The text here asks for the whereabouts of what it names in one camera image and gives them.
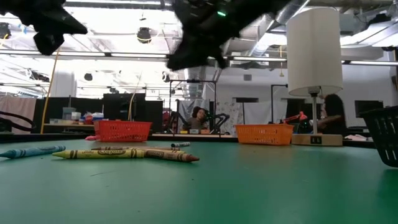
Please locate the white lamp shade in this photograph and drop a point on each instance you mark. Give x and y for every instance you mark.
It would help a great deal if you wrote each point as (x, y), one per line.
(314, 49)

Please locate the black background robot arm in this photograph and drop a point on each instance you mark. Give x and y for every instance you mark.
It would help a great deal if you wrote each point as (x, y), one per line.
(177, 119)
(219, 119)

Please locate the red desk lamp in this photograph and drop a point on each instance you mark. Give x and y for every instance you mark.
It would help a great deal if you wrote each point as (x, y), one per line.
(302, 116)

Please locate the yellow-green Crayola crayon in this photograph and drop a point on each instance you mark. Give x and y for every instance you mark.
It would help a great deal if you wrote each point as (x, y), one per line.
(102, 153)

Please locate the black monitor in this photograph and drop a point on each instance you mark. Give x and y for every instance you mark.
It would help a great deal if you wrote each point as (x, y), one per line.
(368, 107)

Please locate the white cloth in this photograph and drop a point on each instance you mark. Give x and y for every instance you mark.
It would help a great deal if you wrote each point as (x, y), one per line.
(258, 112)

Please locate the metal lamp stem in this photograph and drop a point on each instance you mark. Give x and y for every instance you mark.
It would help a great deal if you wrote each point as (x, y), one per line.
(314, 112)

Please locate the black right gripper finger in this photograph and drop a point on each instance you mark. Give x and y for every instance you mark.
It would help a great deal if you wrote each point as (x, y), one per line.
(217, 54)
(189, 57)

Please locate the black partition panel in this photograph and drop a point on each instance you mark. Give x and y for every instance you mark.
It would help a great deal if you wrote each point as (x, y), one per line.
(115, 105)

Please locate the clear plastic bin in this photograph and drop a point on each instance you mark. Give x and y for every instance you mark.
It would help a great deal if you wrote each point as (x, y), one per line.
(69, 113)

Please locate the grey cloth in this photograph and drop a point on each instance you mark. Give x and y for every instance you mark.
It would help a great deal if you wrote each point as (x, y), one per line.
(186, 104)

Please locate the blue Crayola crayon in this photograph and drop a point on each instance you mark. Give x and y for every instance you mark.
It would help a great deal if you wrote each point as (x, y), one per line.
(182, 144)
(31, 152)

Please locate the pink paper sheet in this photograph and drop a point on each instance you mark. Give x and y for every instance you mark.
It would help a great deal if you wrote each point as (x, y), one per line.
(356, 137)

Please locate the pink cloth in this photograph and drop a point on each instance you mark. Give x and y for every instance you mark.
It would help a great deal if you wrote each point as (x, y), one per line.
(18, 107)

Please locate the silver air duct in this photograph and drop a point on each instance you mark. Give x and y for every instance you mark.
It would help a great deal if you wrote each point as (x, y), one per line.
(289, 15)

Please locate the black ceiling lamp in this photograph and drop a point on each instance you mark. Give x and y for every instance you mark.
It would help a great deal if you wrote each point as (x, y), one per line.
(144, 35)
(165, 77)
(88, 76)

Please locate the black metal frame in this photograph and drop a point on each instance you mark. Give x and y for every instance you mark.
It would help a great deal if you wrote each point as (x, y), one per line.
(192, 81)
(272, 102)

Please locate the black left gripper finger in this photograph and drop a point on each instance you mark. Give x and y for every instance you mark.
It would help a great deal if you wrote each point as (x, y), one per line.
(48, 42)
(62, 25)

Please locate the black plastic basket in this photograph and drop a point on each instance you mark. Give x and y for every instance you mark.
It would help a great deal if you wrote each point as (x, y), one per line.
(382, 133)

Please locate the red plastic basket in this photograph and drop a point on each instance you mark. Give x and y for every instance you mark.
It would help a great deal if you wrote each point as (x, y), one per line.
(121, 130)

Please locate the orange plastic basket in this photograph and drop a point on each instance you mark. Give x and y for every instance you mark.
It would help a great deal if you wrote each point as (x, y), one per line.
(264, 134)

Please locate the floral cloth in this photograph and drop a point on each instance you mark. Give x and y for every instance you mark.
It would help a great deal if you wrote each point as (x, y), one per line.
(231, 112)

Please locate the black curtain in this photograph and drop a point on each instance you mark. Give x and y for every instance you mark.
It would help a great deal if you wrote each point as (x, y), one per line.
(71, 104)

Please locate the wooden lamp base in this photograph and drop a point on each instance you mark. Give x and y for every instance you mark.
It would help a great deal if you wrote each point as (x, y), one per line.
(298, 140)

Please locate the person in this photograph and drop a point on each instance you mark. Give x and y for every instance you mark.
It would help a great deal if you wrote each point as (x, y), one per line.
(197, 119)
(334, 109)

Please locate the pink rubber piece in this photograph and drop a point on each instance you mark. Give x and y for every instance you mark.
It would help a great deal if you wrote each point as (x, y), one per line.
(90, 137)

